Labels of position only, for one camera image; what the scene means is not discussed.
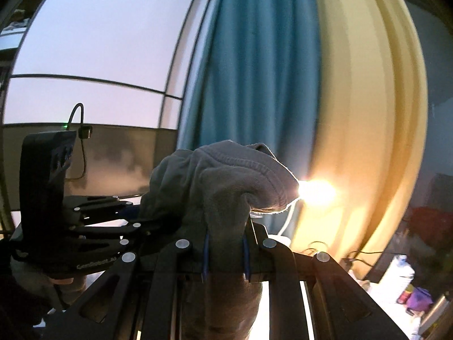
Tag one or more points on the person's left hand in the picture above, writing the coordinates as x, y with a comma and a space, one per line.
63, 290

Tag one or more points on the pink and yellow container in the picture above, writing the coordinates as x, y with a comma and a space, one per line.
405, 294

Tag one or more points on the white plastic basket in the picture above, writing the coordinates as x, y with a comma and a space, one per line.
398, 274

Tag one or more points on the dark red cloth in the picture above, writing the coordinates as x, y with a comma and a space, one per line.
430, 221

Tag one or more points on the purple pouch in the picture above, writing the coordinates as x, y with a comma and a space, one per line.
421, 299

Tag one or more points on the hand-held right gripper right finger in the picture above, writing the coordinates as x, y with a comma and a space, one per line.
246, 255

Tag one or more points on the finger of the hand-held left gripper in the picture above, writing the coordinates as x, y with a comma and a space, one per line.
141, 233
102, 205

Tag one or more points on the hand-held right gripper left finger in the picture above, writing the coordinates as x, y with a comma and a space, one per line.
205, 255

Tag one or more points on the blue curtain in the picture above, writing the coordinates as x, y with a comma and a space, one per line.
254, 78

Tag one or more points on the small blue capped bottle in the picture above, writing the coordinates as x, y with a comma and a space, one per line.
400, 260

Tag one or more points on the dark grey t-shirt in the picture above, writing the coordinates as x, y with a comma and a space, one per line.
219, 191

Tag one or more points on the yellow curtain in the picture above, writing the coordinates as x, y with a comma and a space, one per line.
361, 113

